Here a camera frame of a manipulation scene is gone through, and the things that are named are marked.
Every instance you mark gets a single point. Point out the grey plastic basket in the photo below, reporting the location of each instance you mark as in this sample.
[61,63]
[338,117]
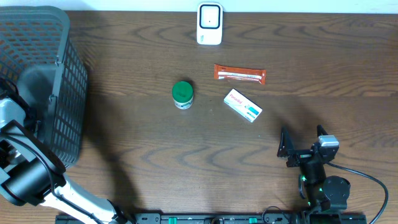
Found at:
[38,57]

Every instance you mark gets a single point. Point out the orange snack packet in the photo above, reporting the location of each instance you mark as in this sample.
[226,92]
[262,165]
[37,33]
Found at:
[235,73]

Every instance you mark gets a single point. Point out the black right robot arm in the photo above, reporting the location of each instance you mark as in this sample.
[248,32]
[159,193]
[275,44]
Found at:
[324,193]

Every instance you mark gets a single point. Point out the green lid jar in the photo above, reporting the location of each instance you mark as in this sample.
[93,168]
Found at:
[182,94]

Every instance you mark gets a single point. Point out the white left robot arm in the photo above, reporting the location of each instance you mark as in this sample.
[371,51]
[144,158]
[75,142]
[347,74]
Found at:
[31,173]

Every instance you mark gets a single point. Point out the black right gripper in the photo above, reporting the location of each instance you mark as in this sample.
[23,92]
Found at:
[300,155]

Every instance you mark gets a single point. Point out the white Panadol medicine box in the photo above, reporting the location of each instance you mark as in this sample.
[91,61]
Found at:
[242,105]

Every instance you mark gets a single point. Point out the white barcode scanner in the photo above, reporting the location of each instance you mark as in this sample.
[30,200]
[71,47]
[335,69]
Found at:
[209,23]

